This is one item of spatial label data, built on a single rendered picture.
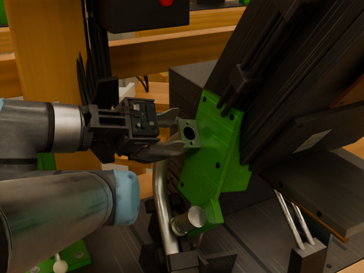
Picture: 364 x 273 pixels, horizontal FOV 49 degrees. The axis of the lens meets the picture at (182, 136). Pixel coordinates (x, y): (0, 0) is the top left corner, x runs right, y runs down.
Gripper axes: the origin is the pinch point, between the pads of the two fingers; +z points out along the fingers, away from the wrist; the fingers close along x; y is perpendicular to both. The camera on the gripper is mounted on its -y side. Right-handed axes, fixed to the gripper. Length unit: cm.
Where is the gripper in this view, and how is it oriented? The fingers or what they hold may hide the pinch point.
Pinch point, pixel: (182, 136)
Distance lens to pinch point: 73.0
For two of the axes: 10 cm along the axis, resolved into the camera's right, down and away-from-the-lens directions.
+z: 8.6, 0.3, 5.2
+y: 4.9, -3.5, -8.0
